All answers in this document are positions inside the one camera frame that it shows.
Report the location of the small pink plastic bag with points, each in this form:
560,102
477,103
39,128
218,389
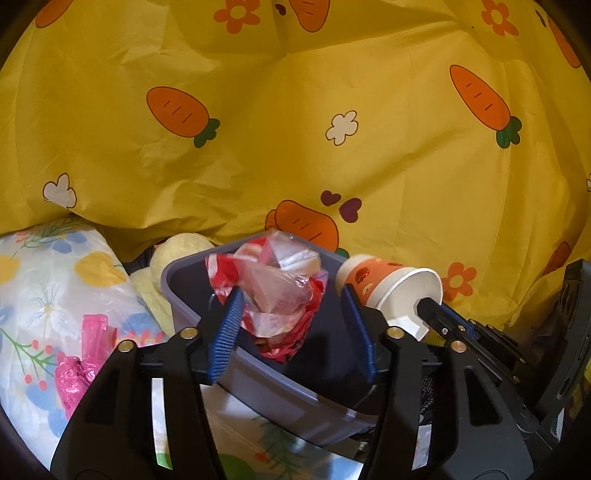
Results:
74,374

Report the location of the floral plastic bed sheet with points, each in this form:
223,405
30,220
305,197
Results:
52,276

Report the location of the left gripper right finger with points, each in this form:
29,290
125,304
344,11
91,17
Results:
473,436

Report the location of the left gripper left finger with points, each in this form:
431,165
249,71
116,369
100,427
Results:
110,434

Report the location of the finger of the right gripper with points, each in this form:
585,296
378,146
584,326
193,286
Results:
457,327

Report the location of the grey plastic trash bin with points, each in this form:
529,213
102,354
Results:
320,395

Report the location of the red clear plastic wrapper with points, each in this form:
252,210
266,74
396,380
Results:
283,282

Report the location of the orange printed paper cup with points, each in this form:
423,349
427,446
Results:
393,289

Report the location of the yellow carrot print curtain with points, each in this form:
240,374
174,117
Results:
453,135

